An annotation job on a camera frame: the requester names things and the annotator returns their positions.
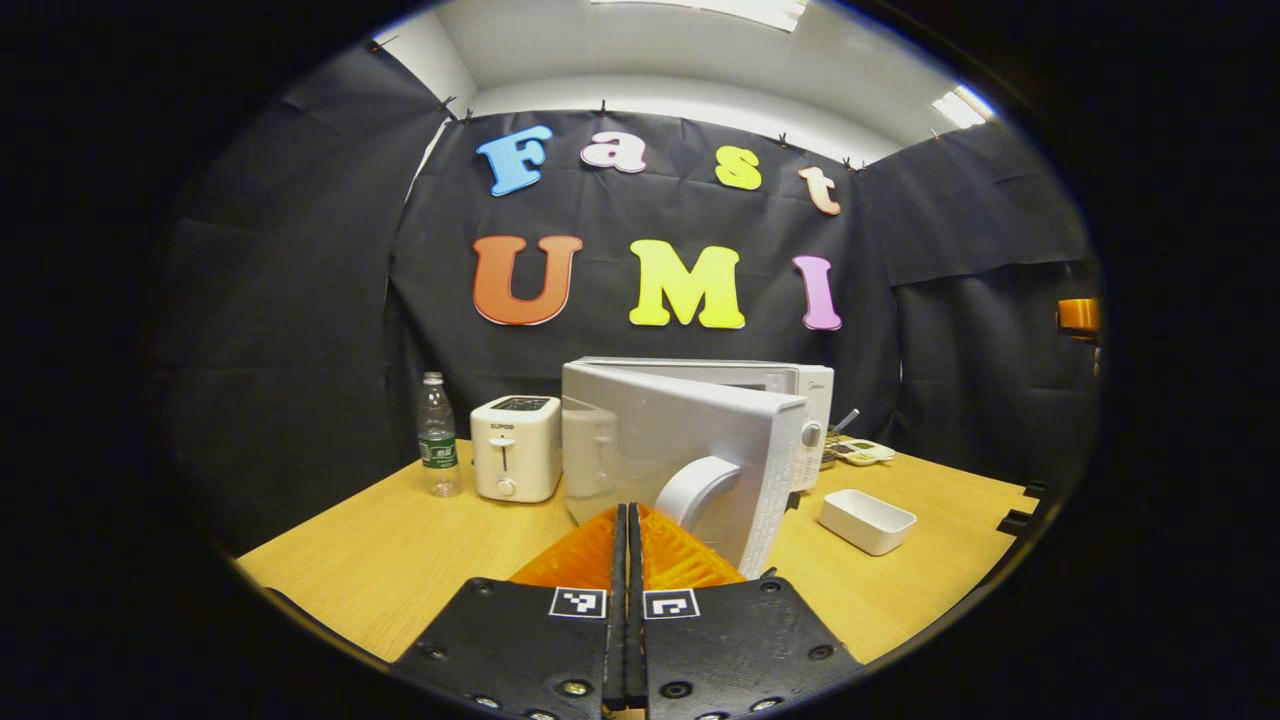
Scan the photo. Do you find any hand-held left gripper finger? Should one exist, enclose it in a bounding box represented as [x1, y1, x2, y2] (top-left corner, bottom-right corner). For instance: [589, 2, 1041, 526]
[390, 503, 629, 720]
[628, 503, 863, 720]

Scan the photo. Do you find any white microwave oven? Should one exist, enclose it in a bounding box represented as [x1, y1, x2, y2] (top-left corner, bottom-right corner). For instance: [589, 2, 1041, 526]
[560, 357, 836, 579]

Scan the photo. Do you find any white toaster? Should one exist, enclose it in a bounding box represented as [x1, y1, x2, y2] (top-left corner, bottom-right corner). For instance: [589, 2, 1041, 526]
[470, 395, 562, 503]

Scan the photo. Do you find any small ceiling light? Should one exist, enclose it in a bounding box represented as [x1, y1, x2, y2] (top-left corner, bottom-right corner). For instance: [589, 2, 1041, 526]
[930, 85, 993, 129]

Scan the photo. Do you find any clear plastic water bottle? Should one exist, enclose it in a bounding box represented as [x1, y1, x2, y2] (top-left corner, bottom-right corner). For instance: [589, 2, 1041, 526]
[417, 372, 463, 498]

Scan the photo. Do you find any white rectangular dish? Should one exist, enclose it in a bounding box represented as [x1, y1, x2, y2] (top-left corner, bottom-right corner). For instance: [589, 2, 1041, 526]
[818, 489, 917, 556]

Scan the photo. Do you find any small tray with snacks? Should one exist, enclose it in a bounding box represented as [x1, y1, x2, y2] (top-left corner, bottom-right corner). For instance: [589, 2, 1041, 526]
[825, 435, 896, 467]

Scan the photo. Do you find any black backdrop cloth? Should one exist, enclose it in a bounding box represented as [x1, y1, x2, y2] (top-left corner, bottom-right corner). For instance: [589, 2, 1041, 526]
[160, 40, 1103, 556]

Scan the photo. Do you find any large ceiling light panel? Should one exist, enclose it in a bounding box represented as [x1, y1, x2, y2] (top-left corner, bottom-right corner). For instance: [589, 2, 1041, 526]
[590, 0, 809, 32]

